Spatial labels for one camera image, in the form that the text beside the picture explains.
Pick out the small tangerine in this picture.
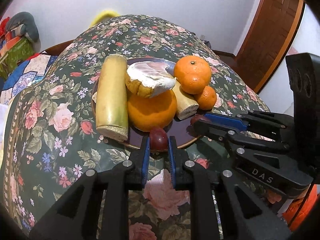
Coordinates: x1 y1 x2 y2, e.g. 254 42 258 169
194 86 217 110

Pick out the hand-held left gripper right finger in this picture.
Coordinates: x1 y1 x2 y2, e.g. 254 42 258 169
168 135 292 240

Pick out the yellow fuzzy object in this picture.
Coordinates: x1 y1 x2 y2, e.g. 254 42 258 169
89 9 120 27

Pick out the floral tablecloth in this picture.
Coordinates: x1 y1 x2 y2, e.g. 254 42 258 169
0 15 283 240

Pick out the folded orange and blue fabric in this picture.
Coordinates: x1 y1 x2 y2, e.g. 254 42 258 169
0 30 25 55

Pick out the pomelo wedge with rind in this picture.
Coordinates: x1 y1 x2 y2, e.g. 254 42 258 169
125 62 176 98

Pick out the dark purple round plate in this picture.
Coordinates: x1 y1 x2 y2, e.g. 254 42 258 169
90 57 204 150

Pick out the large orange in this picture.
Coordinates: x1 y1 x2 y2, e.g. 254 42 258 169
127 89 177 132

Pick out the patchwork quilt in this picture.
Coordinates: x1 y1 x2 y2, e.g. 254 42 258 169
0 52 58 105

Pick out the dark wooden bed frame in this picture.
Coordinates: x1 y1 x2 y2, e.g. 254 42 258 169
41 40 75 55

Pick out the orange cloth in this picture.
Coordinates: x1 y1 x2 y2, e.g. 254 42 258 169
282 185 317 230

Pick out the red cloth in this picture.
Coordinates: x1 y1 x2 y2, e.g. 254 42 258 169
0 17 10 34

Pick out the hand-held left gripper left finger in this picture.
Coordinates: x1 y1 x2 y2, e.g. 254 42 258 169
29 136 150 240

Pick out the medium orange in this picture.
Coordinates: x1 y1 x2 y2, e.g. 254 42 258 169
173 54 212 95

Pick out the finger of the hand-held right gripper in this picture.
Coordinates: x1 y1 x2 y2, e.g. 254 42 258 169
192 119 290 155
204 110 295 143

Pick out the brown wooden door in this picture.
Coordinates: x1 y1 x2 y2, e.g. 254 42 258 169
234 0 305 94

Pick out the yellow sugarcane piece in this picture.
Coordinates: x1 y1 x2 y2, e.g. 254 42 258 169
96 54 129 141
172 79 200 120

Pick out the dark red grape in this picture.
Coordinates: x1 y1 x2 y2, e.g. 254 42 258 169
190 114 208 127
149 127 167 151

